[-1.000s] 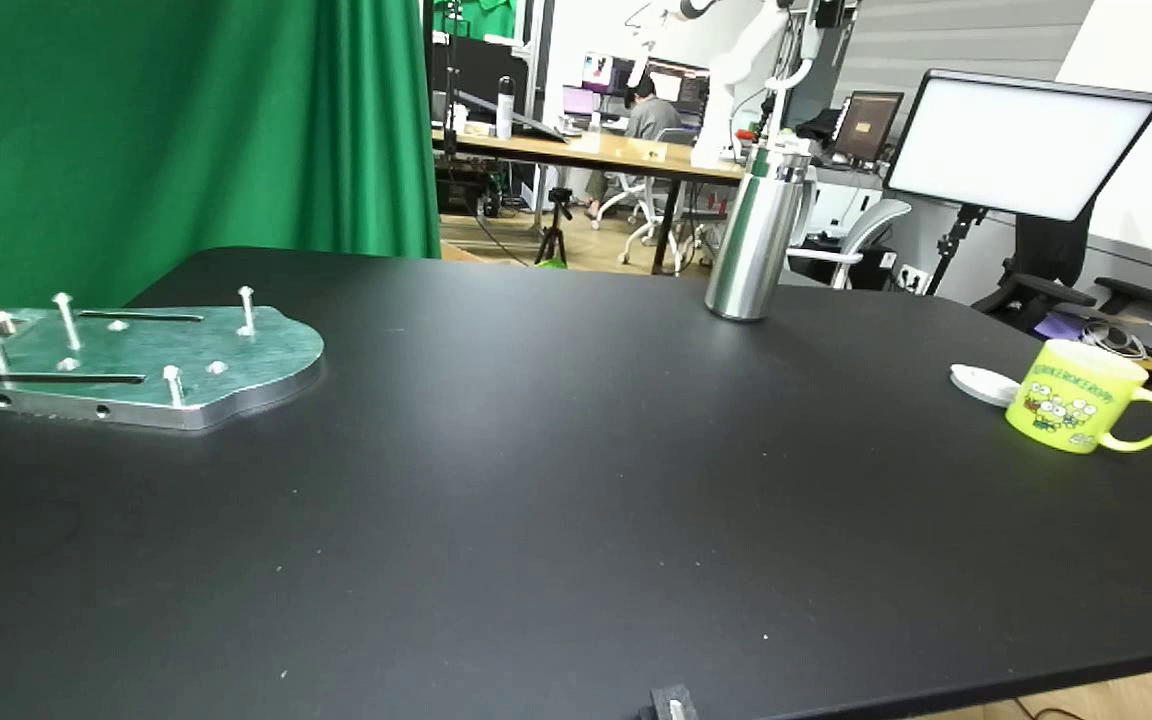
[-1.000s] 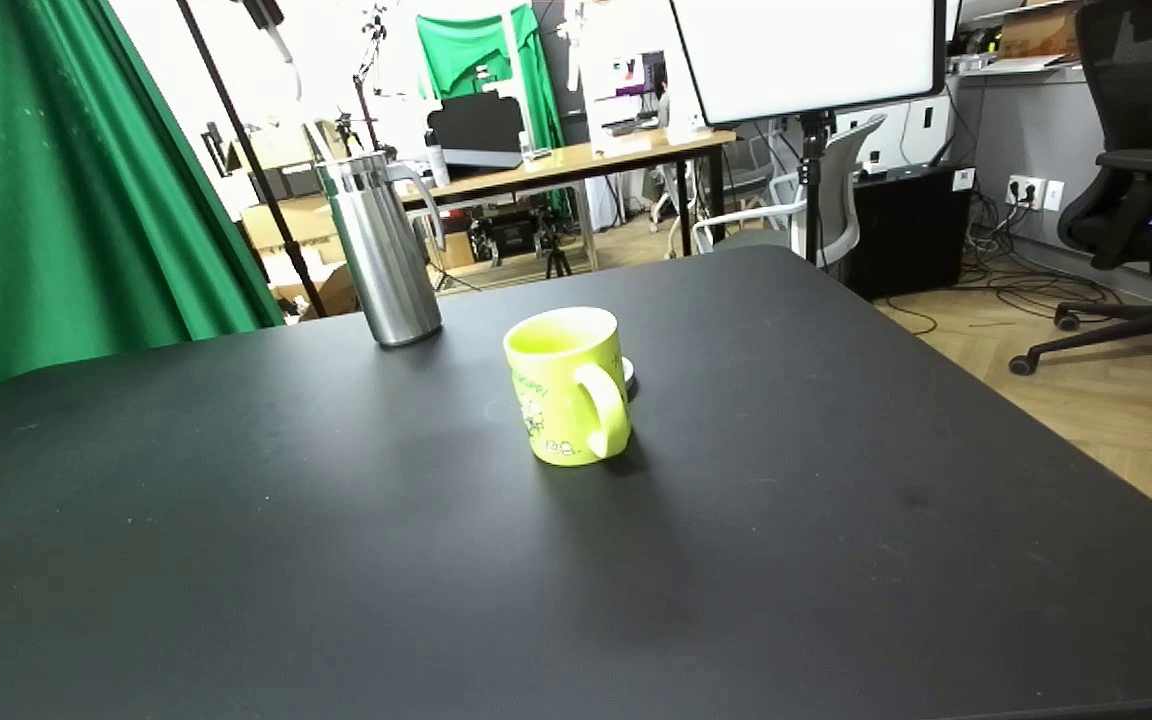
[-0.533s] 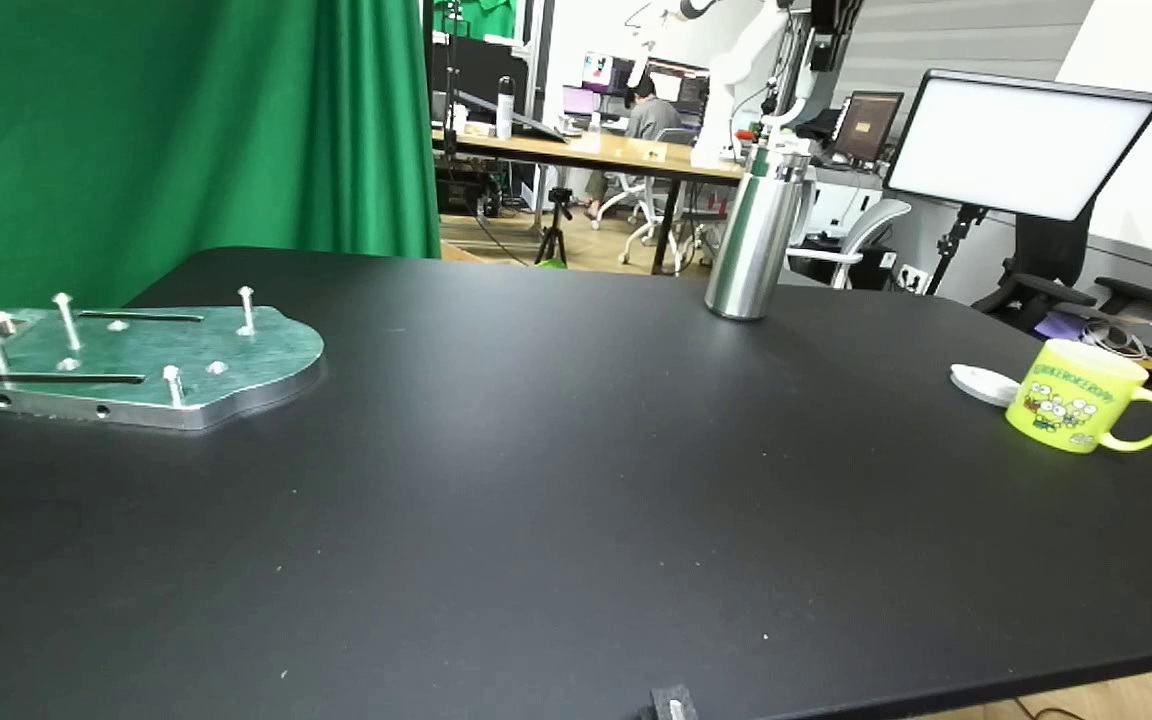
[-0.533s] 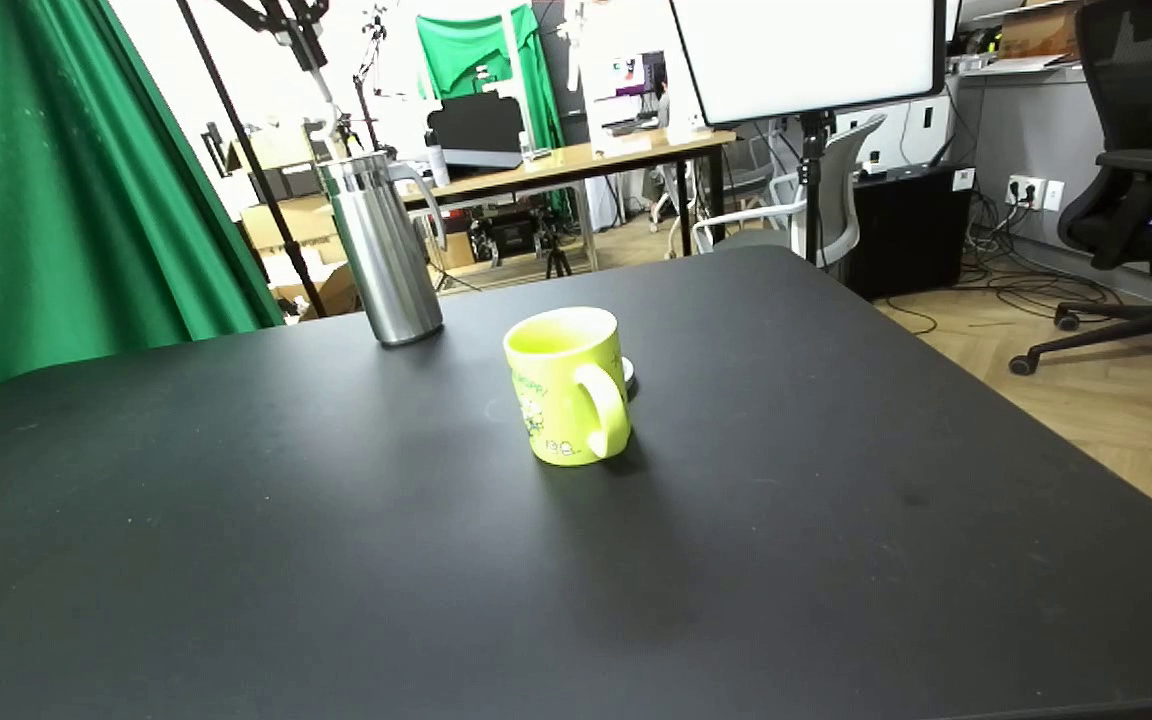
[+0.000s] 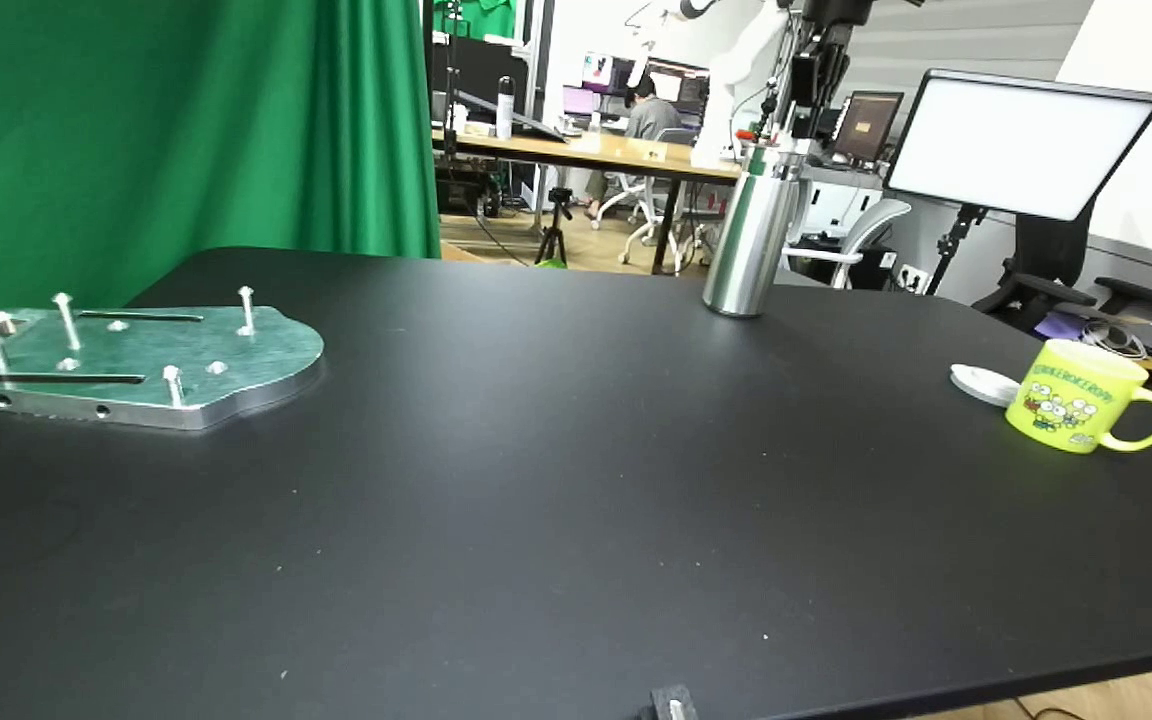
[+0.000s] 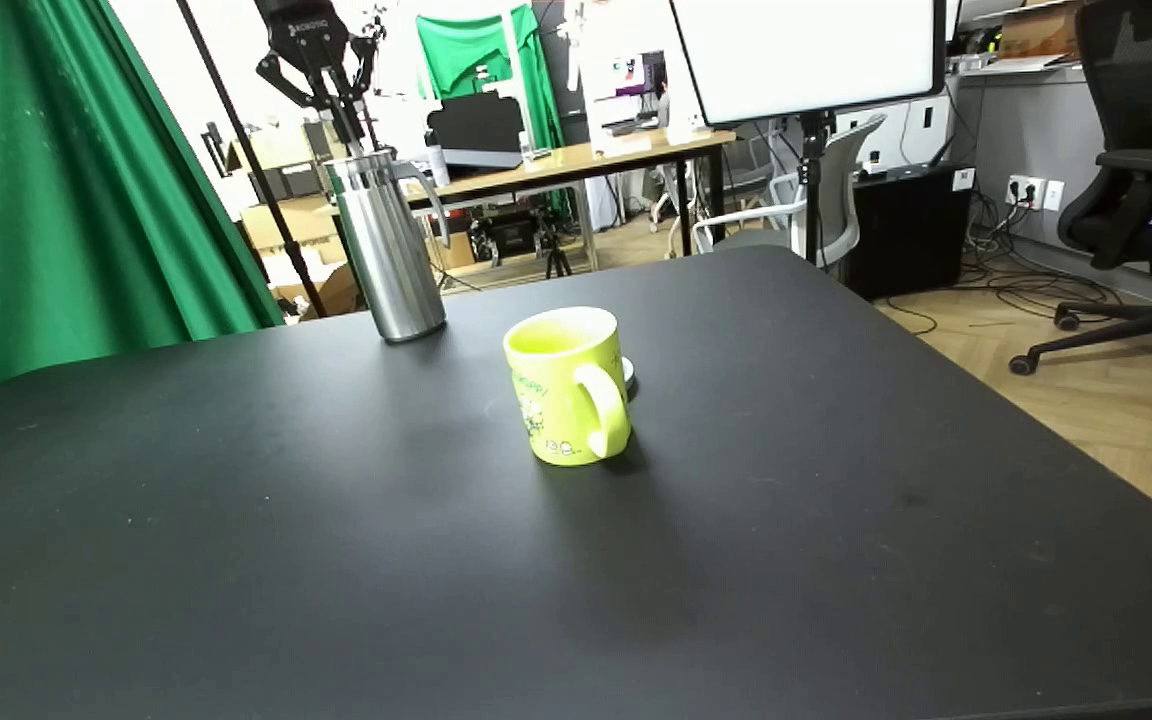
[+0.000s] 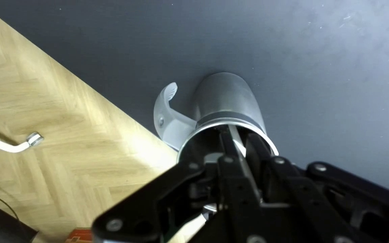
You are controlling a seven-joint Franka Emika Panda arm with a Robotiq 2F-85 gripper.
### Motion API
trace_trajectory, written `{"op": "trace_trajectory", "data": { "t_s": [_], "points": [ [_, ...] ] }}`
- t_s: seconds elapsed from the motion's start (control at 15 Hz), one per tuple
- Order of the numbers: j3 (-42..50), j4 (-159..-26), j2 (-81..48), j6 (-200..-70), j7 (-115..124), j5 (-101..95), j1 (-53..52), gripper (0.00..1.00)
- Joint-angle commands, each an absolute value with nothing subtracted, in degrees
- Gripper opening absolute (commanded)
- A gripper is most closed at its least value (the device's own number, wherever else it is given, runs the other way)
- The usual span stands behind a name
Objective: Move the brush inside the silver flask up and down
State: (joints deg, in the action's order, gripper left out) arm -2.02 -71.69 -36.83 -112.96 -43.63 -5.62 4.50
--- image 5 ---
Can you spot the white drink bottle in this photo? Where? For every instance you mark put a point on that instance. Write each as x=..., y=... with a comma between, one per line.
x=507, y=112

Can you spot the yellow printed mug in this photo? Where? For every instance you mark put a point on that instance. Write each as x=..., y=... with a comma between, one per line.
x=1070, y=403

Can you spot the large white-screen monitor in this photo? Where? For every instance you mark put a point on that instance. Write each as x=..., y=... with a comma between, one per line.
x=1017, y=146

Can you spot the wooden office desk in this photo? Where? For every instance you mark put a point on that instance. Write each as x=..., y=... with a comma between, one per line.
x=602, y=151

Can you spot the green metal base plate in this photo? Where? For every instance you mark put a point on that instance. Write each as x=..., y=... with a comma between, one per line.
x=139, y=367

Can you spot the seated person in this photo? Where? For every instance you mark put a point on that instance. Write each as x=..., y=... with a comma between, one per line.
x=654, y=110

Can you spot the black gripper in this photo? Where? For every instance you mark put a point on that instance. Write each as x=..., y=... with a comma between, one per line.
x=819, y=54

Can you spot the black camera tripod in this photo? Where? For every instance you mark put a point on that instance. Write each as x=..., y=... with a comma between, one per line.
x=552, y=234

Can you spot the white oval object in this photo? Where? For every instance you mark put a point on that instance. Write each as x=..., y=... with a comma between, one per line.
x=982, y=387

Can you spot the green curtain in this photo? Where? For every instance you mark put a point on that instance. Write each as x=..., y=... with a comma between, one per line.
x=139, y=135

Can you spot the silver metal flask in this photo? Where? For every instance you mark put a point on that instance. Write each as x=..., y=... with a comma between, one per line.
x=749, y=245

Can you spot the dark laptop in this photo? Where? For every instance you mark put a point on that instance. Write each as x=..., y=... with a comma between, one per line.
x=870, y=126

